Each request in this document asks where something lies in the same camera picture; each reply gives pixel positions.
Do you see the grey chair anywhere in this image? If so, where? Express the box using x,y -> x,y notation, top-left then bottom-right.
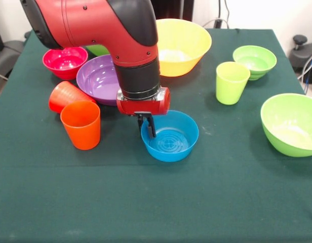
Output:
0,40 -> 24,79

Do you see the small green bowl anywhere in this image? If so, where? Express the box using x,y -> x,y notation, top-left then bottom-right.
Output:
232,45 -> 278,81

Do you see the purple bowl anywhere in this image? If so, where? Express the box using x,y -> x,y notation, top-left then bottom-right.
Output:
76,54 -> 122,106

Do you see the yellow-green cup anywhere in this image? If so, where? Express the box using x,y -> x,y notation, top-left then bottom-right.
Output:
216,61 -> 251,105

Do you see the blue bowl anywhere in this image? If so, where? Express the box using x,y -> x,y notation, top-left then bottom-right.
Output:
140,110 -> 200,163

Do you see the black knobbed stand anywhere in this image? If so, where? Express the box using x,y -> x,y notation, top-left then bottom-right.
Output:
290,34 -> 312,84

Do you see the dark green tablecloth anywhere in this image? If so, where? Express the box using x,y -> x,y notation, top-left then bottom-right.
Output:
0,27 -> 312,243

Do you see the large yellow bowl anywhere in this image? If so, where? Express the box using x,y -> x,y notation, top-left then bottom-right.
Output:
155,18 -> 212,77

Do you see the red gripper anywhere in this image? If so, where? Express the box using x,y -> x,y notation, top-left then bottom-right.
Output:
116,87 -> 171,139

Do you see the blue cable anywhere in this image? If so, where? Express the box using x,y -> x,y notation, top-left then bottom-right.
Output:
303,59 -> 312,95

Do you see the large light green bowl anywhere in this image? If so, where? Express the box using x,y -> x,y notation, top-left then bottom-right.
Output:
85,44 -> 111,57
260,93 -> 312,158

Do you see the red cup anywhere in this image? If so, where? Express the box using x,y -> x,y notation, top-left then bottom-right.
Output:
48,80 -> 97,114

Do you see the orange cup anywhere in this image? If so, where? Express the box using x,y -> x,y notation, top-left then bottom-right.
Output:
60,100 -> 101,151

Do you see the grey cable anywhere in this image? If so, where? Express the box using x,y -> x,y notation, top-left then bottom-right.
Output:
297,51 -> 312,79

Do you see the pink bowl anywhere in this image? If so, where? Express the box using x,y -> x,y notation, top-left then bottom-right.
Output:
42,47 -> 89,81

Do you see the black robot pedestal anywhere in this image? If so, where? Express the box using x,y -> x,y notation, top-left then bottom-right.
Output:
150,0 -> 194,22

